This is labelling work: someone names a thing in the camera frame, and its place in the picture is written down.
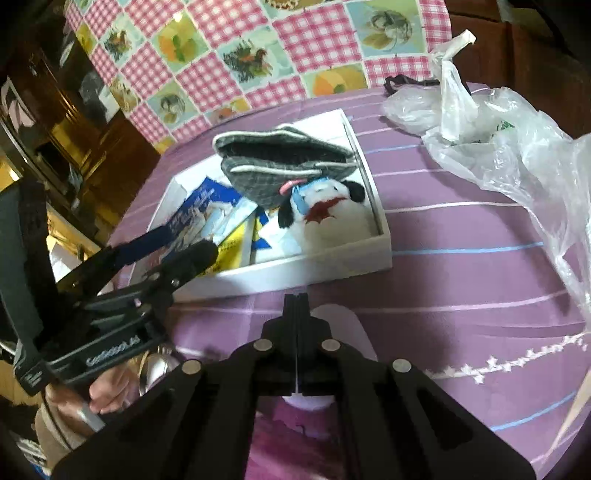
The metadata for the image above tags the yellow tissue pack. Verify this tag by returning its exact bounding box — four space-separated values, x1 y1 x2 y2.
215 217 259 273

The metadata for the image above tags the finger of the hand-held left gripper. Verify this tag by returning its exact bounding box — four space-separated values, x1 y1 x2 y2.
58 223 186 289
83 240 219 311

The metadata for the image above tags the dark wooden cabinet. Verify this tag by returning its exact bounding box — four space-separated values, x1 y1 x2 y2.
447 0 591 89

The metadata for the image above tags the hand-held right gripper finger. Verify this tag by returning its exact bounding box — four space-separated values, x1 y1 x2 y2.
296 294 537 480
51 294 297 480

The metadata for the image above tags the purple printed bedsheet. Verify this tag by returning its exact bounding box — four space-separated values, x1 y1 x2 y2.
106 83 591 480

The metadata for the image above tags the grey plaid pouch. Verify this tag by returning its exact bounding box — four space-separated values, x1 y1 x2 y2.
212 126 361 211

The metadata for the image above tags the white plush dog toy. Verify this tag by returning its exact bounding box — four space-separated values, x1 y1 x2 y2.
277 178 375 253

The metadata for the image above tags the glass-fronted wooden cabinet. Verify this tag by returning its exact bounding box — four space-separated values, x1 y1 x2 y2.
0 0 163 259

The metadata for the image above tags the black strap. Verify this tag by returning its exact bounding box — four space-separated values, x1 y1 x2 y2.
384 74 442 97

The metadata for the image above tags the pink checkered cloth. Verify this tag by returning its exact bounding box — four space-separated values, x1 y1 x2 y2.
65 0 456 156

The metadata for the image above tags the blue white packet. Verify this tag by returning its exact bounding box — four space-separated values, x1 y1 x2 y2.
252 208 302 265

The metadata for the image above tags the blue wet wipe packet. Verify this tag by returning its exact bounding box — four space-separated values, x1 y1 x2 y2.
168 178 257 259

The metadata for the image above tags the white cardboard box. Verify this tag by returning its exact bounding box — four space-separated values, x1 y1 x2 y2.
124 108 393 304

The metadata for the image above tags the clear plastic bag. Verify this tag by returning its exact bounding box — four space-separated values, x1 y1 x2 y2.
381 30 591 334

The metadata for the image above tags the person's left hand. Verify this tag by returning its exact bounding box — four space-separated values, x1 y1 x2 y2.
88 364 142 415

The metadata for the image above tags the person's left forearm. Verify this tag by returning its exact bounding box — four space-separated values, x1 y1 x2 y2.
34 385 95 464

